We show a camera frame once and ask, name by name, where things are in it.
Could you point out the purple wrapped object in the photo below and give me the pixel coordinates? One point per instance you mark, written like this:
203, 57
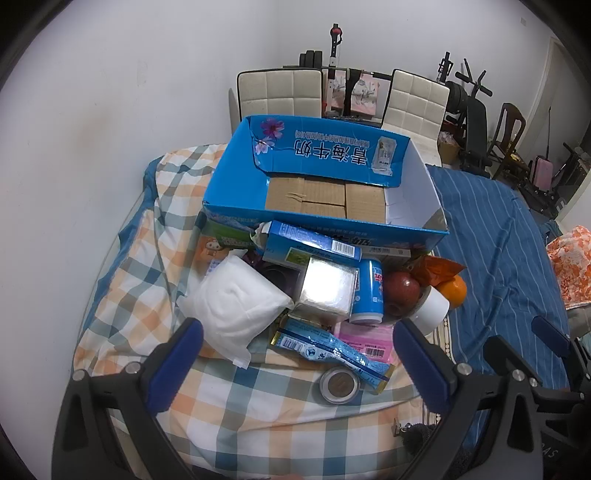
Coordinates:
277, 277

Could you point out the blue drink can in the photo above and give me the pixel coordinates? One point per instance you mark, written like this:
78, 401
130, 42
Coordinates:
367, 290

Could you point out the red apple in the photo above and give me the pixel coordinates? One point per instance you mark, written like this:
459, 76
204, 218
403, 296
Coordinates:
400, 293

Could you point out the white tissue pack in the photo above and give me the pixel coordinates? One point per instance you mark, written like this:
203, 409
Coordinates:
231, 304

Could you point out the black exercise bench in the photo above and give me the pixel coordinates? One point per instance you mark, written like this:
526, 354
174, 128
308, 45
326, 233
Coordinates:
475, 124

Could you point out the orange snack packet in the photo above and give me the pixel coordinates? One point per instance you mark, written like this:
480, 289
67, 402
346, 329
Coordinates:
438, 270

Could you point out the checked blanket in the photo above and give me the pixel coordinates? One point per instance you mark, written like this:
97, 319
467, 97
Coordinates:
258, 415

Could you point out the pale yellow box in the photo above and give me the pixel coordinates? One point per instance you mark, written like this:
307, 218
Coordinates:
385, 252

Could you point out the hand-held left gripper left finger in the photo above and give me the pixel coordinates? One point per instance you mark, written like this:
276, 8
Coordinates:
178, 364

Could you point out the dark wooden chair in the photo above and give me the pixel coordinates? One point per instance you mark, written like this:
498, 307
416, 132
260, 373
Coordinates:
508, 134

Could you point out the blue striped bedsheet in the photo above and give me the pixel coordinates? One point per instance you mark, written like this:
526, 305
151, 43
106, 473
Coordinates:
485, 230

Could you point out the flower painting canvas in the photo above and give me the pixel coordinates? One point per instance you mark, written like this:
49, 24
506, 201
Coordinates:
360, 94

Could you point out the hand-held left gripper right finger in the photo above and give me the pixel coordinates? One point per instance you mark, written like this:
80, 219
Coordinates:
425, 369

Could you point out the pink packet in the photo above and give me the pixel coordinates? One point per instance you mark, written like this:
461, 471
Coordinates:
355, 339

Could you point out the orange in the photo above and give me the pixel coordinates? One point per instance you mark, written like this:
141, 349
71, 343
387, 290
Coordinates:
453, 293

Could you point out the pink suitcase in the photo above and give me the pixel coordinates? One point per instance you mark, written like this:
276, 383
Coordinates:
542, 173

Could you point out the silver topped box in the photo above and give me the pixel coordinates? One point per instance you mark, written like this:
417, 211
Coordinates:
328, 286

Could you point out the white door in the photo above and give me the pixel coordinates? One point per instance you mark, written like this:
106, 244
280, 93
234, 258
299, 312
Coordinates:
558, 78

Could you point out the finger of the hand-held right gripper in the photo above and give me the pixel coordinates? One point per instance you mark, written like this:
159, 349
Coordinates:
508, 362
549, 333

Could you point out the light blue snack packet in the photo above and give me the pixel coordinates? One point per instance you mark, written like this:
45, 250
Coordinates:
323, 346

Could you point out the green cartoon packet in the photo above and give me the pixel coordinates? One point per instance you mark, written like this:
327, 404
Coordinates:
221, 240

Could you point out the blue carton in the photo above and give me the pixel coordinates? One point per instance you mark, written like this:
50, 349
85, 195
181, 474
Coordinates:
300, 240

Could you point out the blue cardboard box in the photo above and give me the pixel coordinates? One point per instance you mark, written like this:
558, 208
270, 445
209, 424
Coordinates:
240, 184

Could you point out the white padded chair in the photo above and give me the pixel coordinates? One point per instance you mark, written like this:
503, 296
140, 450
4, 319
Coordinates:
277, 92
415, 106

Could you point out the orange floral cloth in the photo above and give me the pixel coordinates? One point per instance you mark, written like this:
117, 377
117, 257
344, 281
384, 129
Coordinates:
570, 267

